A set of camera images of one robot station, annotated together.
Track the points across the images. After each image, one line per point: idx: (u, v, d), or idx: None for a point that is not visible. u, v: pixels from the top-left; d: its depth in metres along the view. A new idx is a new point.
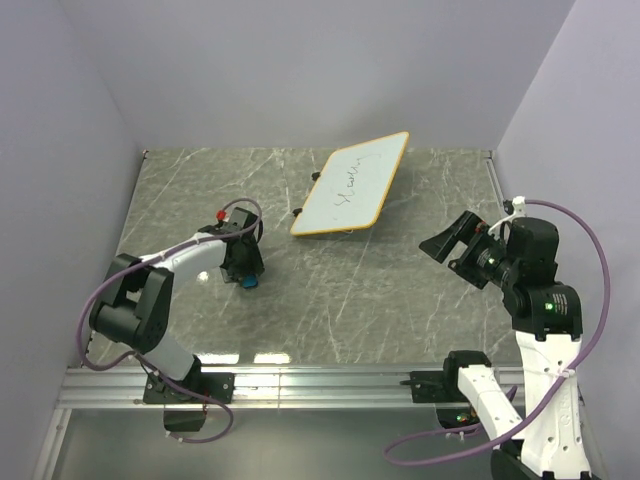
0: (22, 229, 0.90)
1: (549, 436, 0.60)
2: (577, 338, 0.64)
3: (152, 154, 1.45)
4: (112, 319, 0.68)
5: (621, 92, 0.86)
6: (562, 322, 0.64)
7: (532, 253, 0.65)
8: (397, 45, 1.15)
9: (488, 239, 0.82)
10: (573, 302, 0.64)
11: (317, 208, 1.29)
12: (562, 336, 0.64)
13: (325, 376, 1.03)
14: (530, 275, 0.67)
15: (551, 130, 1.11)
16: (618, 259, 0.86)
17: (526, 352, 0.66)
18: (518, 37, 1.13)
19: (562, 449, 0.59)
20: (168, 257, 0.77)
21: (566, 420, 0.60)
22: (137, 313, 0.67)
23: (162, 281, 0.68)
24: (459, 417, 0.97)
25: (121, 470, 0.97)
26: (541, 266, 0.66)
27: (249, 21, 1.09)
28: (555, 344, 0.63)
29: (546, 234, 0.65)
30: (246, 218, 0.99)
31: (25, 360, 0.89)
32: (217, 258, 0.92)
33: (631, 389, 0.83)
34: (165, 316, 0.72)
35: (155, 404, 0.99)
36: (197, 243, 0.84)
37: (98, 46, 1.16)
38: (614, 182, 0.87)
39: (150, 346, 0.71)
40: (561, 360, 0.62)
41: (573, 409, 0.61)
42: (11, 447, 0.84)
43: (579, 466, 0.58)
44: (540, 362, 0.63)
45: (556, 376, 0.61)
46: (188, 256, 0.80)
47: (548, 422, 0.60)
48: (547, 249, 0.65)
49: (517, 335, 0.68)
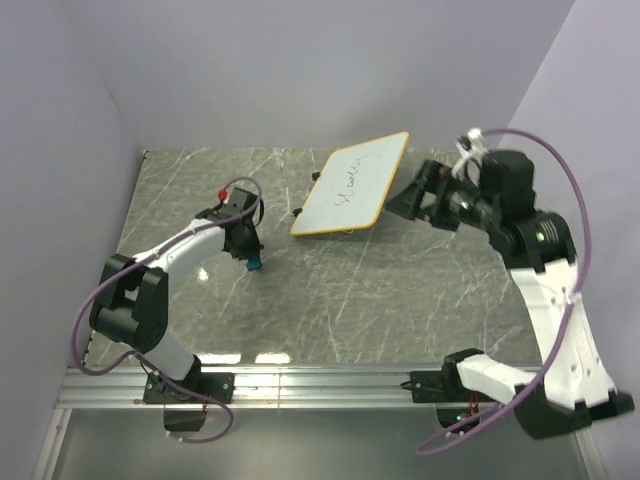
0: (22, 228, 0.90)
1: (571, 364, 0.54)
2: (572, 260, 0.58)
3: (152, 154, 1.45)
4: (111, 321, 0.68)
5: (619, 93, 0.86)
6: (554, 247, 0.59)
7: (509, 184, 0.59)
8: (397, 46, 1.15)
9: (454, 182, 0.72)
10: (562, 228, 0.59)
11: (317, 207, 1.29)
12: (559, 264, 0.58)
13: (325, 376, 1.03)
14: (509, 210, 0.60)
15: (551, 130, 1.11)
16: (620, 260, 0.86)
17: (527, 288, 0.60)
18: (518, 37, 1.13)
19: (587, 374, 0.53)
20: (162, 254, 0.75)
21: (583, 343, 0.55)
22: (133, 315, 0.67)
23: (154, 283, 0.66)
24: (460, 416, 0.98)
25: (121, 471, 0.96)
26: (520, 199, 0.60)
27: (249, 21, 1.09)
28: (556, 272, 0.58)
29: (521, 164, 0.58)
30: (246, 199, 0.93)
31: (25, 359, 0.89)
32: (218, 244, 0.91)
33: (631, 388, 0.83)
34: (164, 312, 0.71)
35: (155, 404, 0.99)
36: (193, 232, 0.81)
37: (98, 46, 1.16)
38: (615, 182, 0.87)
39: (152, 342, 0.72)
40: (565, 286, 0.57)
41: (587, 331, 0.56)
42: (11, 447, 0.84)
43: (606, 385, 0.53)
44: (546, 294, 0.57)
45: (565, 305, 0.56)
46: (184, 250, 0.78)
47: (567, 349, 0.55)
48: (521, 178, 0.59)
49: (511, 273, 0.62)
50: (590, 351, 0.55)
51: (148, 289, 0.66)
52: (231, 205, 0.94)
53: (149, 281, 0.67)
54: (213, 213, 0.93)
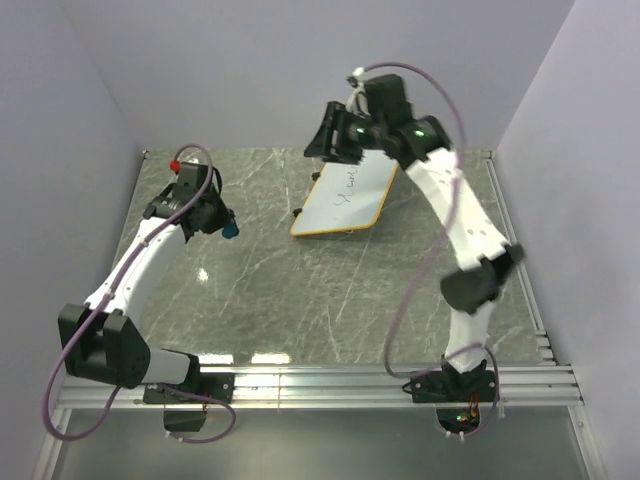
0: (22, 228, 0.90)
1: (468, 230, 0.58)
2: (451, 148, 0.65)
3: (152, 154, 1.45)
4: (91, 373, 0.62)
5: (617, 94, 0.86)
6: (436, 140, 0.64)
7: (388, 95, 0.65)
8: (396, 45, 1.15)
9: (351, 115, 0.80)
10: (437, 126, 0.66)
11: (317, 207, 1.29)
12: (441, 151, 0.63)
13: (324, 376, 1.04)
14: (395, 119, 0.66)
15: (551, 129, 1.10)
16: (620, 259, 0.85)
17: (423, 182, 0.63)
18: (517, 37, 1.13)
19: (482, 234, 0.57)
20: (117, 289, 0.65)
21: (473, 211, 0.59)
22: (109, 363, 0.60)
23: (119, 333, 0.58)
24: (459, 416, 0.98)
25: (120, 471, 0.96)
26: (401, 108, 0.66)
27: (249, 20, 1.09)
28: (440, 156, 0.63)
29: (395, 80, 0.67)
30: (195, 176, 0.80)
31: (25, 359, 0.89)
32: (182, 237, 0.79)
33: (630, 388, 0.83)
34: (141, 344, 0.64)
35: (155, 404, 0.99)
36: (143, 244, 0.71)
37: (98, 46, 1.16)
38: (615, 182, 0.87)
39: (142, 372, 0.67)
40: (449, 168, 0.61)
41: (475, 203, 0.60)
42: (10, 447, 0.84)
43: (500, 241, 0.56)
44: (436, 177, 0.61)
45: (452, 180, 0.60)
46: (140, 273, 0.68)
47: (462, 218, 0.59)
48: (396, 88, 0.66)
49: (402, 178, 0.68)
50: (481, 216, 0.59)
51: (114, 338, 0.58)
52: (182, 184, 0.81)
53: (114, 329, 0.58)
54: (163, 202, 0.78)
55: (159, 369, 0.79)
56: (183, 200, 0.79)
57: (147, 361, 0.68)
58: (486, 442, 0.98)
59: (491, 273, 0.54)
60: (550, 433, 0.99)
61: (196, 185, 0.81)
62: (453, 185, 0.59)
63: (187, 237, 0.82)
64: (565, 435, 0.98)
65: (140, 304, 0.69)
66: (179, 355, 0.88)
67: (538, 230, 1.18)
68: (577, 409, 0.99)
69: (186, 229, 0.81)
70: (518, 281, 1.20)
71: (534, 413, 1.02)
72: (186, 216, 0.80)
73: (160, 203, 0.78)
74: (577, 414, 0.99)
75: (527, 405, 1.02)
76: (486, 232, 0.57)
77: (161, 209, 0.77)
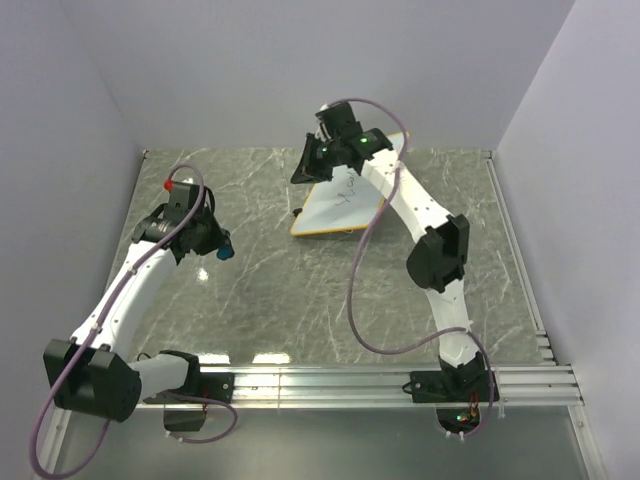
0: (22, 228, 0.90)
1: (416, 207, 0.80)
2: (390, 147, 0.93)
3: (151, 153, 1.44)
4: (80, 407, 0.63)
5: (616, 96, 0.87)
6: (378, 142, 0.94)
7: (340, 117, 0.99)
8: (397, 45, 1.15)
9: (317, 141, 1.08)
10: (378, 133, 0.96)
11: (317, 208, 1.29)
12: (383, 151, 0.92)
13: (324, 376, 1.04)
14: (347, 135, 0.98)
15: (551, 130, 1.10)
16: (620, 260, 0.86)
17: (374, 176, 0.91)
18: (518, 37, 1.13)
19: (427, 209, 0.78)
20: (104, 324, 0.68)
21: (418, 193, 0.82)
22: (98, 397, 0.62)
23: (106, 366, 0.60)
24: (460, 416, 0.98)
25: (120, 471, 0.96)
26: (351, 126, 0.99)
27: (249, 20, 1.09)
28: (383, 157, 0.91)
29: (344, 107, 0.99)
30: (187, 194, 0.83)
31: (25, 359, 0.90)
32: (172, 261, 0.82)
33: (630, 388, 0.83)
34: (131, 376, 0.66)
35: (155, 404, 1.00)
36: (132, 272, 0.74)
37: (98, 46, 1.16)
38: (615, 183, 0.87)
39: (133, 404, 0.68)
40: (391, 163, 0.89)
41: (417, 187, 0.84)
42: (11, 447, 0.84)
43: (443, 214, 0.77)
44: (383, 171, 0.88)
45: (394, 172, 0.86)
46: (126, 305, 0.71)
47: (411, 200, 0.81)
48: (346, 114, 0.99)
49: (363, 173, 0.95)
50: (425, 197, 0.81)
51: (103, 374, 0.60)
52: (174, 204, 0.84)
53: (103, 365, 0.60)
54: (154, 223, 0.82)
55: (160, 371, 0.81)
56: (174, 221, 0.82)
57: (138, 392, 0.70)
58: (486, 442, 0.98)
59: (435, 237, 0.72)
60: (550, 434, 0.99)
61: (187, 204, 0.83)
62: (395, 173, 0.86)
63: (179, 258, 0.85)
64: (566, 435, 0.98)
65: (130, 333, 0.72)
66: (177, 359, 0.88)
67: (538, 230, 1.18)
68: (578, 408, 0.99)
69: (177, 253, 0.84)
70: (518, 281, 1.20)
71: (534, 413, 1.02)
72: (177, 239, 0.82)
73: (150, 225, 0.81)
74: (576, 414, 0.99)
75: (527, 404, 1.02)
76: (430, 208, 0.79)
77: (152, 232, 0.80)
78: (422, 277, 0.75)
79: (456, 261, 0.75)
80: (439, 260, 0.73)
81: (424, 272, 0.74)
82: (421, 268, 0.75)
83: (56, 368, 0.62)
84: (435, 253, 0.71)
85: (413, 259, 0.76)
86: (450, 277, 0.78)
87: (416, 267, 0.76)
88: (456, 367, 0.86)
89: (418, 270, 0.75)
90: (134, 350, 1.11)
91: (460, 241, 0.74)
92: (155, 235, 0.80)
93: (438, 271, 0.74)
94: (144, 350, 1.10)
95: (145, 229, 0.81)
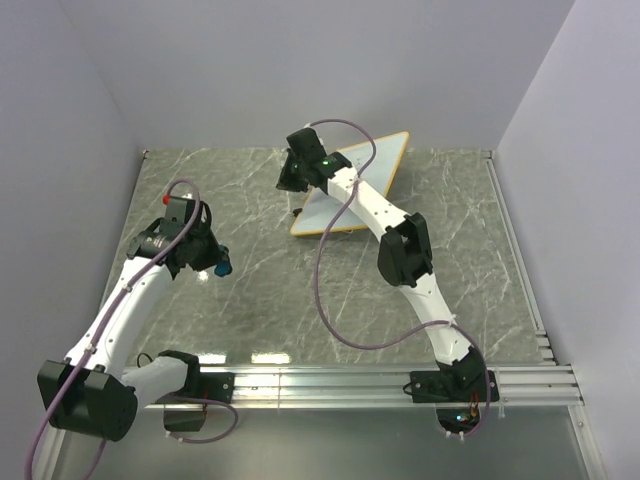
0: (22, 228, 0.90)
1: (376, 211, 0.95)
2: (350, 166, 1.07)
3: (152, 154, 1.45)
4: (75, 426, 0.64)
5: (617, 97, 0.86)
6: (338, 162, 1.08)
7: (304, 142, 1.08)
8: (396, 45, 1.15)
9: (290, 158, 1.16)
10: (339, 155, 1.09)
11: (318, 208, 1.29)
12: (344, 170, 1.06)
13: (324, 376, 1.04)
14: (312, 158, 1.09)
15: (551, 131, 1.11)
16: (619, 260, 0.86)
17: (336, 189, 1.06)
18: (518, 36, 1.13)
19: (385, 212, 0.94)
20: (98, 345, 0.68)
21: (376, 200, 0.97)
22: (92, 417, 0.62)
23: (100, 389, 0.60)
24: (459, 416, 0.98)
25: (121, 471, 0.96)
26: (315, 149, 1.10)
27: (249, 20, 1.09)
28: (344, 174, 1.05)
29: (309, 133, 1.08)
30: (184, 209, 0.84)
31: (26, 359, 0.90)
32: (168, 275, 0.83)
33: (629, 389, 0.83)
34: (127, 395, 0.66)
35: (156, 404, 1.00)
36: (127, 290, 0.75)
37: (99, 46, 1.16)
38: (614, 184, 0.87)
39: (129, 423, 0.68)
40: (351, 178, 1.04)
41: (376, 194, 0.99)
42: (11, 447, 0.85)
43: (400, 215, 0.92)
44: (344, 186, 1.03)
45: (354, 185, 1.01)
46: (122, 324, 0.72)
47: (371, 206, 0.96)
48: (312, 138, 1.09)
49: (328, 190, 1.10)
50: (383, 203, 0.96)
51: (97, 396, 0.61)
52: (170, 219, 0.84)
53: (96, 387, 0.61)
54: (150, 238, 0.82)
55: (159, 373, 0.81)
56: (170, 237, 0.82)
57: (135, 409, 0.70)
58: (486, 442, 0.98)
59: (393, 236, 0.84)
60: (550, 434, 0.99)
61: (183, 219, 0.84)
62: (354, 186, 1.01)
63: (174, 272, 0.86)
64: (566, 435, 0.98)
65: (126, 352, 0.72)
66: (178, 362, 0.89)
67: (538, 230, 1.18)
68: (578, 408, 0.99)
69: (173, 267, 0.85)
70: (517, 281, 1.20)
71: (535, 413, 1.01)
72: (172, 253, 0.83)
73: (146, 240, 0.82)
74: (577, 414, 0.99)
75: (527, 404, 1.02)
76: (387, 211, 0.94)
77: (147, 247, 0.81)
78: (393, 275, 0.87)
79: (421, 256, 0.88)
80: (402, 257, 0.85)
81: (393, 270, 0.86)
82: (390, 268, 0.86)
83: (52, 389, 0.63)
84: (397, 251, 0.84)
85: (382, 261, 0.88)
86: (420, 271, 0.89)
87: (386, 268, 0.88)
88: (452, 364, 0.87)
89: (389, 270, 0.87)
90: (135, 350, 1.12)
91: (420, 237, 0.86)
92: (150, 251, 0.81)
93: (406, 268, 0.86)
94: (144, 350, 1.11)
95: (140, 245, 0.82)
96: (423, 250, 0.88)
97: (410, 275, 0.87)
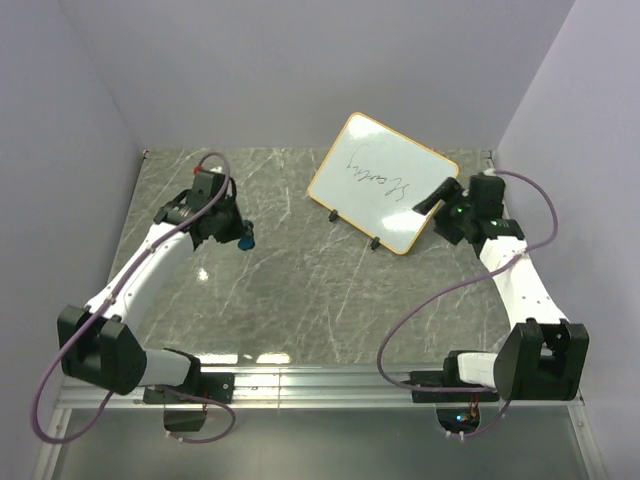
0: (23, 229, 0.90)
1: (523, 295, 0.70)
2: (522, 238, 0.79)
3: (152, 154, 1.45)
4: (85, 376, 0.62)
5: (617, 96, 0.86)
6: (510, 229, 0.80)
7: (484, 193, 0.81)
8: (394, 46, 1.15)
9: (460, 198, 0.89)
10: (514, 224, 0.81)
11: (392, 223, 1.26)
12: (511, 238, 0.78)
13: (323, 377, 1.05)
14: (485, 213, 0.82)
15: (551, 130, 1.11)
16: (619, 260, 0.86)
17: (489, 256, 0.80)
18: (517, 39, 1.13)
19: (536, 302, 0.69)
20: (118, 295, 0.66)
21: (534, 285, 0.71)
22: (103, 366, 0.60)
23: (114, 338, 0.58)
24: (460, 416, 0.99)
25: (120, 473, 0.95)
26: (494, 206, 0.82)
27: (248, 20, 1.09)
28: (505, 239, 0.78)
29: (497, 186, 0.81)
30: (211, 182, 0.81)
31: (27, 360, 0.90)
32: (189, 245, 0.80)
33: (631, 389, 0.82)
34: (137, 352, 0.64)
35: (155, 403, 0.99)
36: (150, 250, 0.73)
37: (99, 48, 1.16)
38: (615, 181, 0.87)
39: (136, 382, 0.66)
40: (514, 248, 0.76)
41: (538, 280, 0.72)
42: (11, 448, 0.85)
43: (554, 313, 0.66)
44: (499, 252, 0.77)
45: (514, 255, 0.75)
46: (143, 280, 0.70)
47: (526, 291, 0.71)
48: (495, 195, 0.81)
49: (480, 257, 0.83)
50: (541, 291, 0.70)
51: (109, 345, 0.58)
52: (196, 191, 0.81)
53: (109, 336, 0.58)
54: (175, 208, 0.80)
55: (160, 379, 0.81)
56: (195, 205, 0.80)
57: (143, 370, 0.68)
58: (486, 442, 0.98)
59: (539, 336, 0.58)
60: (550, 434, 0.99)
61: (210, 192, 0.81)
62: (513, 258, 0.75)
63: (196, 244, 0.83)
64: (566, 436, 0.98)
65: (138, 313, 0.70)
66: (180, 358, 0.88)
67: (538, 231, 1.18)
68: (577, 408, 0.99)
69: (196, 238, 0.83)
70: None
71: (535, 413, 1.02)
72: (196, 224, 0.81)
73: (171, 209, 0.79)
74: (577, 414, 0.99)
75: (527, 405, 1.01)
76: (541, 302, 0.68)
77: (173, 216, 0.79)
78: (508, 384, 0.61)
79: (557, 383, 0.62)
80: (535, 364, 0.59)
81: (514, 376, 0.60)
82: (508, 371, 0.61)
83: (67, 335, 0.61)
84: (533, 352, 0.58)
85: (501, 363, 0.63)
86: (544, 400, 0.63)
87: (502, 376, 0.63)
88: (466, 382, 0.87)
89: (505, 373, 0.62)
90: None
91: (569, 357, 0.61)
92: (176, 220, 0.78)
93: (528, 382, 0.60)
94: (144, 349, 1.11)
95: (166, 212, 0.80)
96: (565, 380, 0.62)
97: (527, 394, 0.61)
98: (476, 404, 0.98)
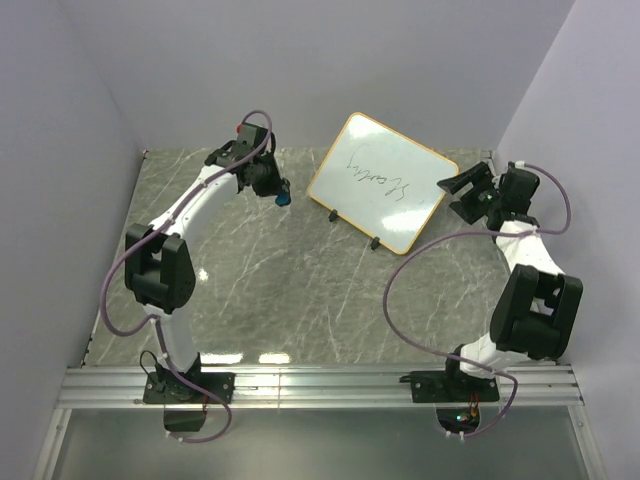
0: (23, 229, 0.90)
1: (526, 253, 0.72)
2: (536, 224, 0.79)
3: (152, 154, 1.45)
4: (142, 288, 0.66)
5: (617, 96, 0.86)
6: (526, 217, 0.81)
7: (515, 186, 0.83)
8: (394, 46, 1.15)
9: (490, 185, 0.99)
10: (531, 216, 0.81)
11: (392, 222, 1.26)
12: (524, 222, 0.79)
13: (323, 376, 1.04)
14: (511, 206, 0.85)
15: (550, 129, 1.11)
16: (619, 260, 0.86)
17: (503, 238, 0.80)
18: (517, 39, 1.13)
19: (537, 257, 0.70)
20: (177, 218, 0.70)
21: (538, 247, 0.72)
22: (162, 278, 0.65)
23: (174, 251, 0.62)
24: (460, 416, 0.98)
25: (121, 473, 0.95)
26: (520, 202, 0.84)
27: (248, 20, 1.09)
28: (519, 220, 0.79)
29: (529, 181, 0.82)
30: (255, 134, 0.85)
31: (27, 359, 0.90)
32: (234, 188, 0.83)
33: (631, 389, 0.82)
34: (190, 269, 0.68)
35: (155, 403, 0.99)
36: (203, 186, 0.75)
37: (99, 48, 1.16)
38: (615, 181, 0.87)
39: (185, 299, 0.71)
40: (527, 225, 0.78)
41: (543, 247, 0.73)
42: (12, 448, 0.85)
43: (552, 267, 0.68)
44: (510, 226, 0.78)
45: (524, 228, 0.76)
46: (197, 209, 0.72)
47: (530, 250, 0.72)
48: (525, 188, 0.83)
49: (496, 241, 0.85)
50: (544, 253, 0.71)
51: (170, 257, 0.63)
52: (241, 142, 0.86)
53: (170, 250, 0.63)
54: (223, 155, 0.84)
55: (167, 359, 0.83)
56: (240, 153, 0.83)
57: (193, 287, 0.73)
58: (486, 442, 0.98)
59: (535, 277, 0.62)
60: (551, 434, 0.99)
61: (253, 142, 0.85)
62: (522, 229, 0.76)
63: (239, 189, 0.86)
64: (566, 436, 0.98)
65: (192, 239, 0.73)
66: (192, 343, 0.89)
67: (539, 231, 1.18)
68: (578, 409, 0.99)
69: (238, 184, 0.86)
70: None
71: (535, 413, 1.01)
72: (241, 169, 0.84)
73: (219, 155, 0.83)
74: (577, 414, 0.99)
75: (528, 404, 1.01)
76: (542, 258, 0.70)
77: (222, 161, 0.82)
78: (503, 322, 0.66)
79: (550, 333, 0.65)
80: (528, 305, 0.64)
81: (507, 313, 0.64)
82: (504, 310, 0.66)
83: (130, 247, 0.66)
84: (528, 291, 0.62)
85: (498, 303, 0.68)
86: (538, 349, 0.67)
87: (497, 313, 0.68)
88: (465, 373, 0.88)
89: (500, 312, 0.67)
90: (135, 350, 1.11)
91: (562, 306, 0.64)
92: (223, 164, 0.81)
93: (519, 322, 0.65)
94: (145, 348, 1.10)
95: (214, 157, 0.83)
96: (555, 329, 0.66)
97: (516, 336, 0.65)
98: (476, 403, 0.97)
